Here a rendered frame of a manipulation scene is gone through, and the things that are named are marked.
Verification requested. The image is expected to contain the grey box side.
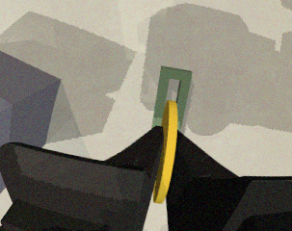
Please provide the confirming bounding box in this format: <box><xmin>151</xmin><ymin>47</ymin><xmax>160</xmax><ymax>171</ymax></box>
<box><xmin>0</xmin><ymin>50</ymin><xmax>61</xmax><ymax>147</ymax></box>

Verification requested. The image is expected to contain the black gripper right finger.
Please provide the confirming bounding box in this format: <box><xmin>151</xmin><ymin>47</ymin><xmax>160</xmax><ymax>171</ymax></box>
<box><xmin>166</xmin><ymin>130</ymin><xmax>292</xmax><ymax>231</ymax></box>

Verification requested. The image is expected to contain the gold coin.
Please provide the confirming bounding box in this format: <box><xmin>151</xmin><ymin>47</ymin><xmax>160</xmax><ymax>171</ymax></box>
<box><xmin>153</xmin><ymin>100</ymin><xmax>177</xmax><ymax>203</ymax></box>

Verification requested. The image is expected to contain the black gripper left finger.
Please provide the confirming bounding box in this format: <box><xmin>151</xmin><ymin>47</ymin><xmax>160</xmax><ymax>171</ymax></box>
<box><xmin>0</xmin><ymin>124</ymin><xmax>164</xmax><ymax>231</ymax></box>

